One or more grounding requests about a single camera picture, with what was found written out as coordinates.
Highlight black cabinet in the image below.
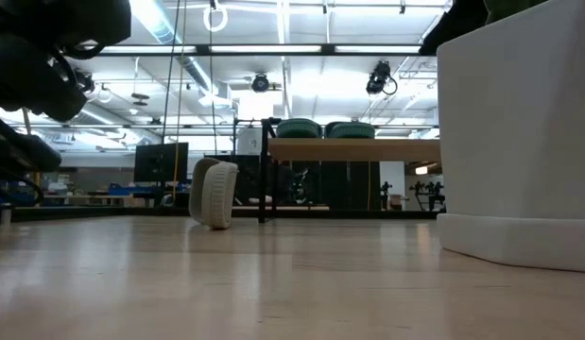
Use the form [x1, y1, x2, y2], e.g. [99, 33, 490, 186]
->
[319, 161, 382, 212]

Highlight thin black tube stand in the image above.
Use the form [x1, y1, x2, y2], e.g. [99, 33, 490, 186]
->
[232, 116, 269, 157]

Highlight blue background table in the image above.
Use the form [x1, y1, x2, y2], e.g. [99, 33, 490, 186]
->
[107, 183, 156, 196]

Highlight wooden shelf with black legs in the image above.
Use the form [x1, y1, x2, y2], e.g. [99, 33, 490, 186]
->
[258, 116, 442, 225]

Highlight black aluminium table frame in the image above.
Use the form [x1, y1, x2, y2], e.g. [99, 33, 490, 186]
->
[0, 205, 439, 224]

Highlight silver ventilation duct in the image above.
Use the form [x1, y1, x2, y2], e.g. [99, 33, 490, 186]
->
[129, 0, 236, 110]

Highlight black overhead beam with lights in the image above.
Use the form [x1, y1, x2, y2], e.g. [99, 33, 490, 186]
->
[64, 43, 423, 58]

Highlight white box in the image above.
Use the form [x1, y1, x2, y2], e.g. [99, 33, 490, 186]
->
[237, 127, 265, 156]

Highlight grey rubber slide sandal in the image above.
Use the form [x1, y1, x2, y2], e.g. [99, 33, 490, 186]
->
[187, 157, 240, 231]

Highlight white hanging ring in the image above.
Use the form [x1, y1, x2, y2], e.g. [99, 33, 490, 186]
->
[201, 2, 230, 34]

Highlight white plant pot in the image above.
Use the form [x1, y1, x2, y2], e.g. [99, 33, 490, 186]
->
[436, 0, 585, 274]

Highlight black ceiling cable reel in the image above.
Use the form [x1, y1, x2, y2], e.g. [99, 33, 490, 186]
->
[250, 72, 272, 94]
[365, 59, 398, 96]

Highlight green rubber slide sandal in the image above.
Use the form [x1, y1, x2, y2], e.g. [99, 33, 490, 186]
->
[323, 121, 376, 140]
[275, 117, 323, 140]

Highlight thin black horizontal bar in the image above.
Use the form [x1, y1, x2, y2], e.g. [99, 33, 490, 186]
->
[3, 123, 439, 130]

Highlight thin black hanging cable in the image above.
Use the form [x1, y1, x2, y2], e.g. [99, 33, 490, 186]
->
[207, 0, 218, 155]

